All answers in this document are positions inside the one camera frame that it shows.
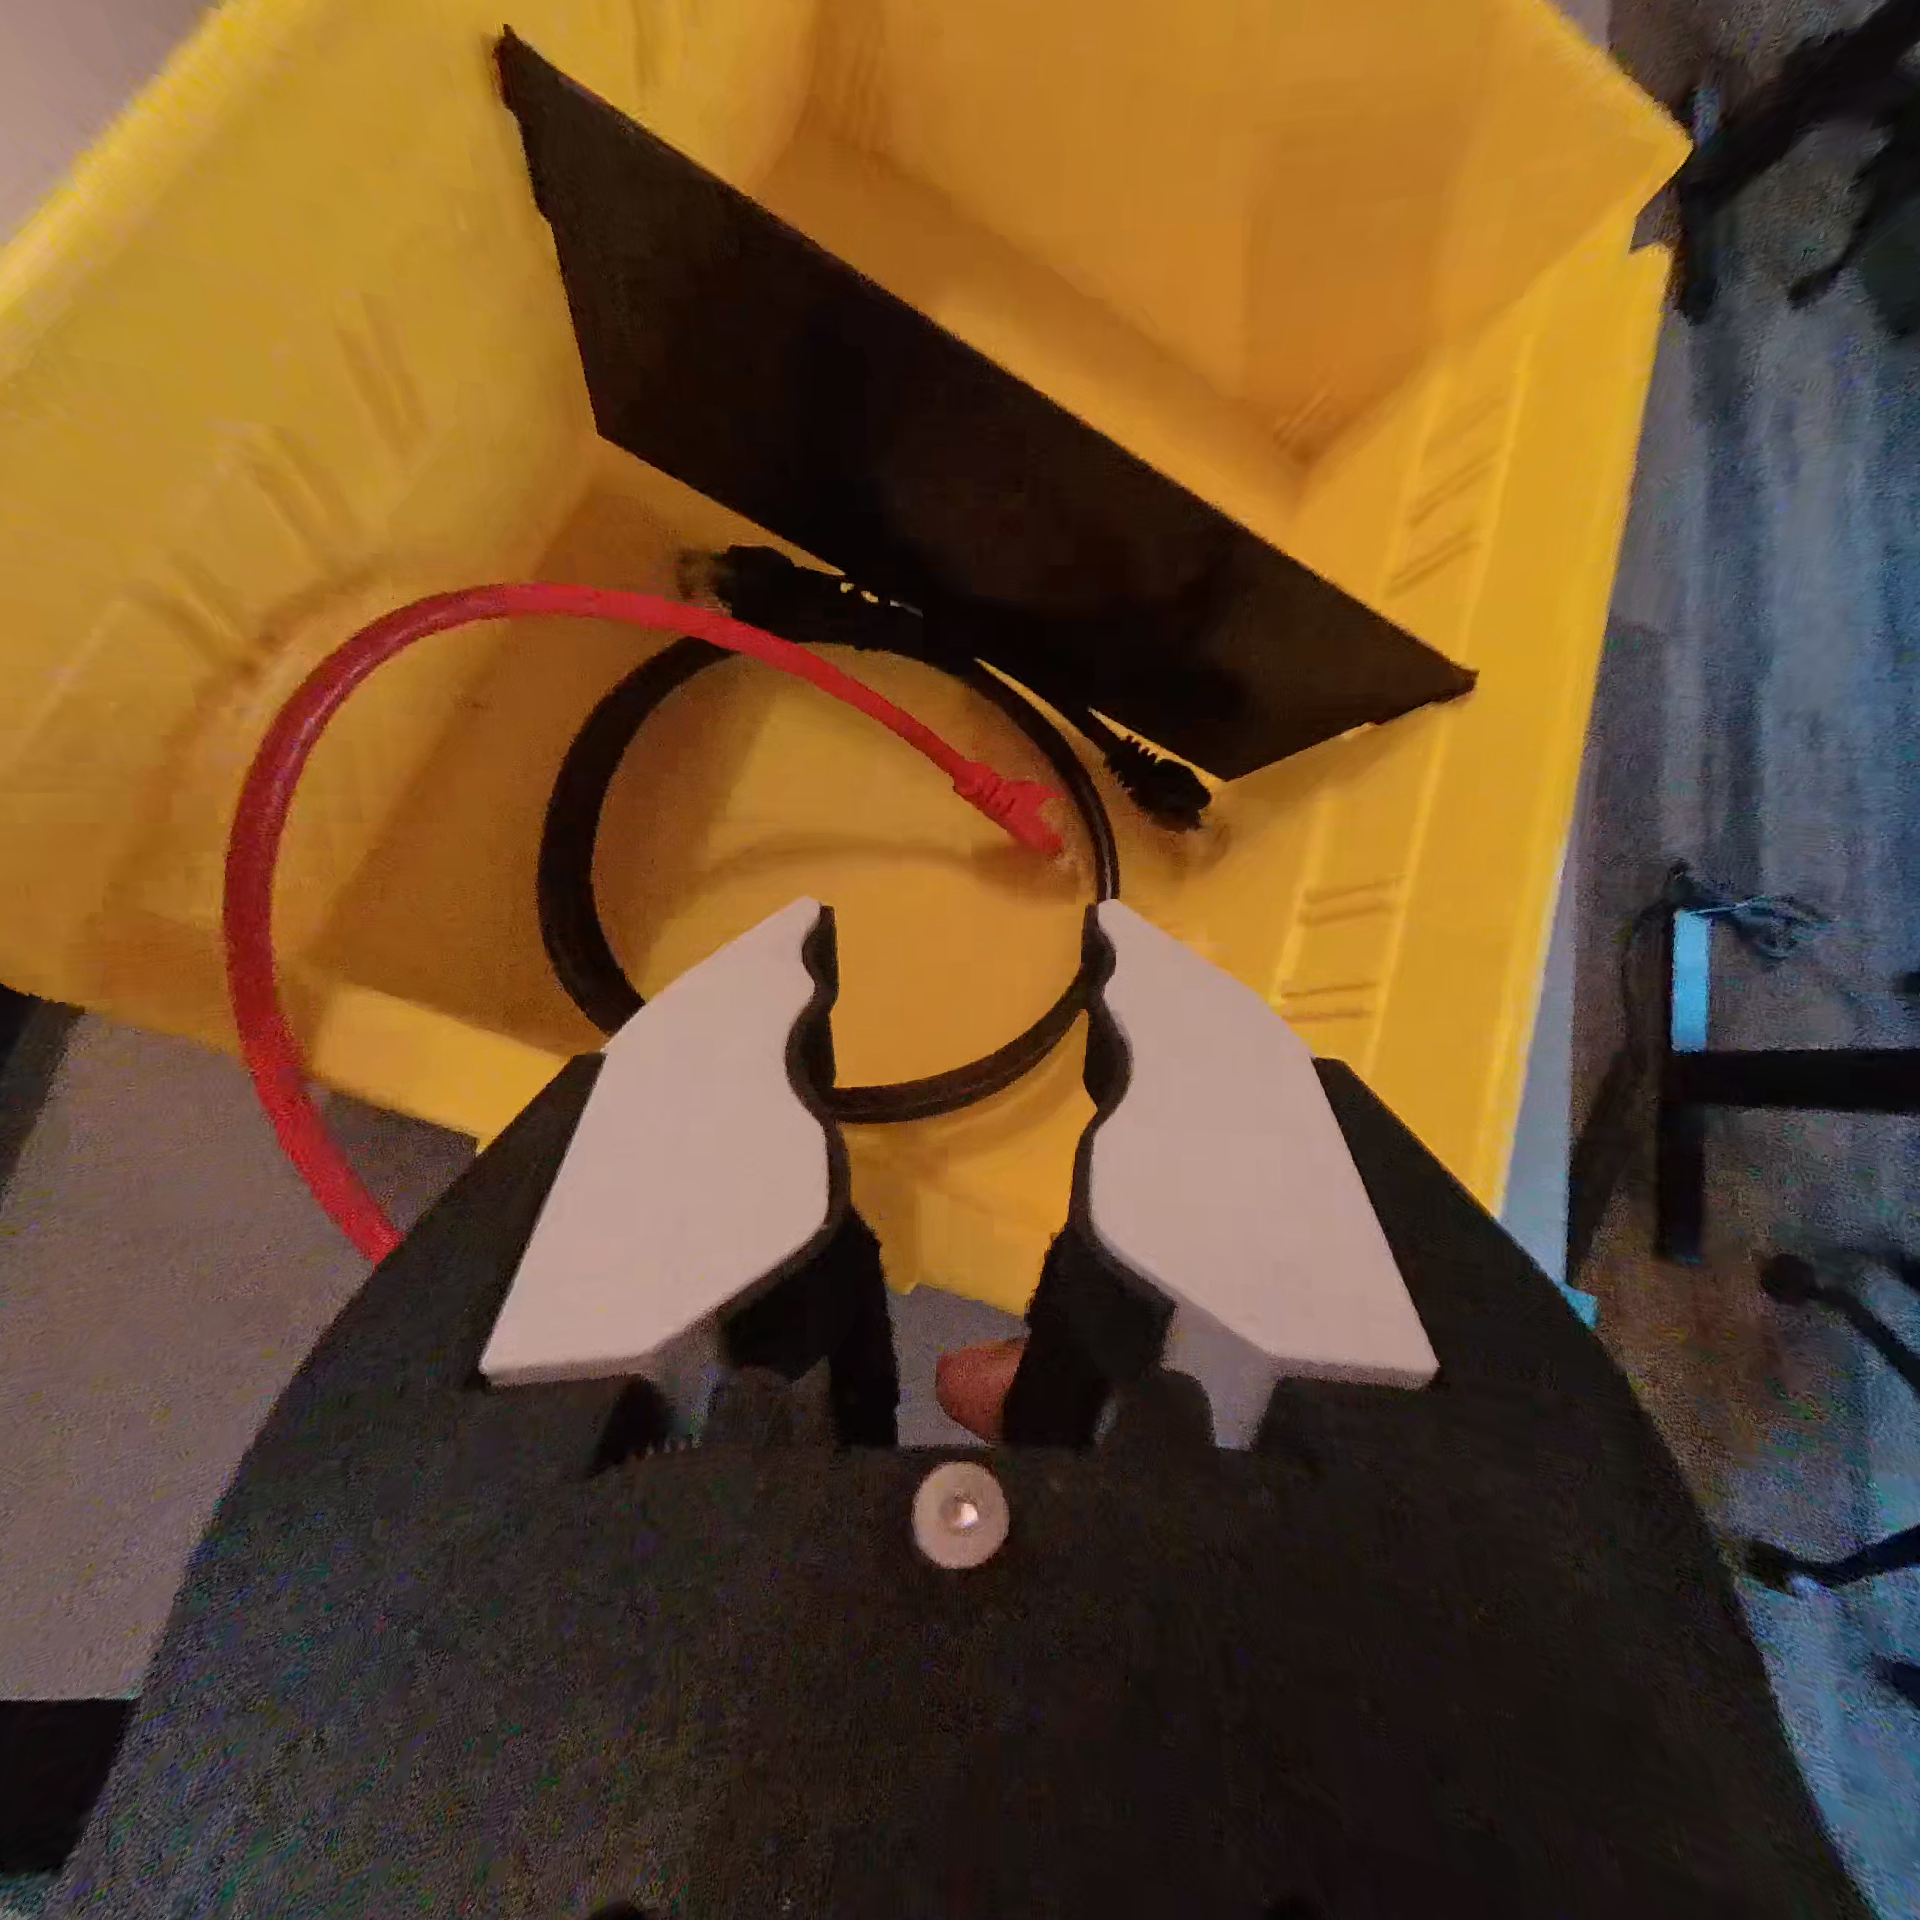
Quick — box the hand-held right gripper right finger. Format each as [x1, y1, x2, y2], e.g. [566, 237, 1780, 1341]
[1069, 896, 1443, 1451]

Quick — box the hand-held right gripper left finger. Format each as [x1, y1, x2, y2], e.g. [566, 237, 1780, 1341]
[478, 896, 853, 1426]

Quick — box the black ethernet cable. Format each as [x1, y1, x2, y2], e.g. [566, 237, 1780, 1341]
[535, 540, 1215, 1127]

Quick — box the red ethernet cable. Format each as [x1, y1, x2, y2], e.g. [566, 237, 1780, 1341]
[220, 583, 1072, 1263]

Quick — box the yellow plastic bin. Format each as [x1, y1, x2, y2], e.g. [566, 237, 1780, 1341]
[0, 0, 1696, 1310]

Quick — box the grey desk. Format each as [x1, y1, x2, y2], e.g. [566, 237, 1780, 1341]
[0, 0, 1583, 1712]

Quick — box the black bin divider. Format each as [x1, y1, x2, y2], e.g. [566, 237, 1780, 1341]
[491, 22, 1482, 784]

